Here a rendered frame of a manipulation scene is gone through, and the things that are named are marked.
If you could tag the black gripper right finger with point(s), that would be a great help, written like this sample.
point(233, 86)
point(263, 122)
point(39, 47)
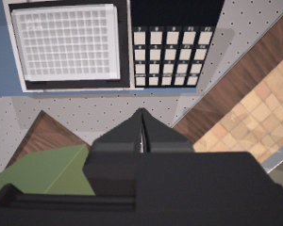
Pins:
point(161, 138)

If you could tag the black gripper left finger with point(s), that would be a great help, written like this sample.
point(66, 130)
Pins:
point(122, 137)

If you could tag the grey perforated base plate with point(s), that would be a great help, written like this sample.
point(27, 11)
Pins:
point(242, 23)

